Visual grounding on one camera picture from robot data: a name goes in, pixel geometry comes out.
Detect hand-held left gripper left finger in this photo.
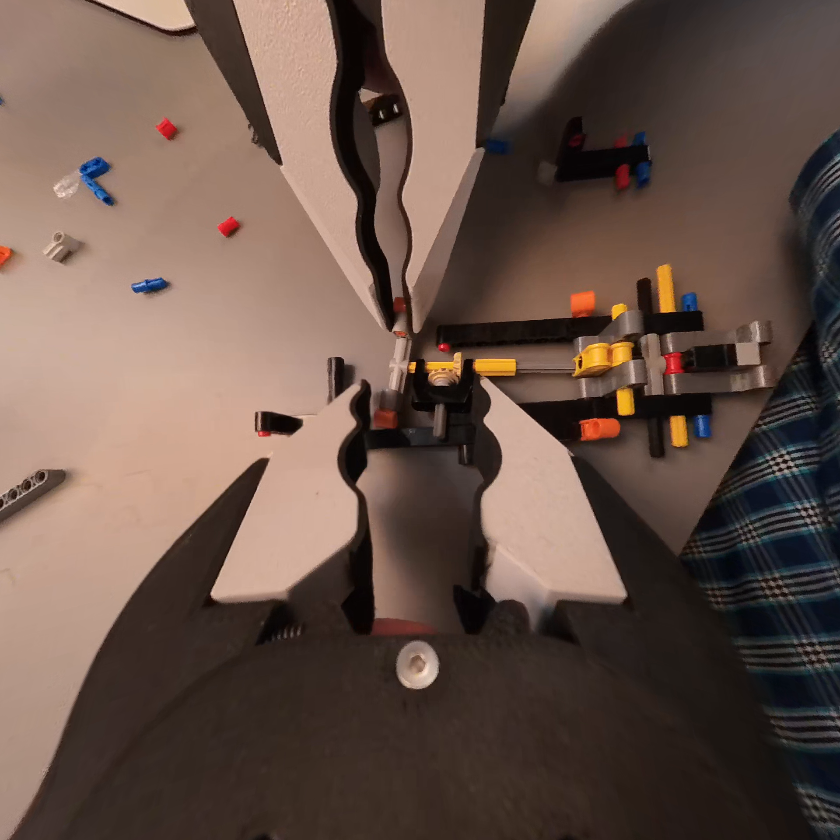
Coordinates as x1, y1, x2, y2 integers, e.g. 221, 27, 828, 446
210, 379, 374, 634

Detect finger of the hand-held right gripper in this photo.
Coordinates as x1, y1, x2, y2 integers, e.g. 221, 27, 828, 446
231, 0, 398, 334
382, 0, 488, 334

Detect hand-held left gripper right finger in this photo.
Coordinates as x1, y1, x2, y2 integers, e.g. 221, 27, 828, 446
456, 379, 630, 634

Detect black lego gear frame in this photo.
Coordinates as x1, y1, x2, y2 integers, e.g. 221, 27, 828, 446
410, 352, 476, 414

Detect grey orange-ended lego link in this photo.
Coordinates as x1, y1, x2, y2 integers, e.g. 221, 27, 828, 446
373, 295, 416, 431

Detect black lego chassis assembly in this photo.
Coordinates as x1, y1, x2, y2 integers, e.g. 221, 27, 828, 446
255, 262, 775, 460

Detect small black lego assembly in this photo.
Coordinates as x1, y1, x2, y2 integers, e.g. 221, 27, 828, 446
537, 117, 654, 191

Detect grey holed lego beam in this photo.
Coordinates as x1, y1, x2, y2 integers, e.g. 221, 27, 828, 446
0, 468, 67, 525

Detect white flat-based stand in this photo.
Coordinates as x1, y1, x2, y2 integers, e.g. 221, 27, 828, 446
85, 0, 198, 34

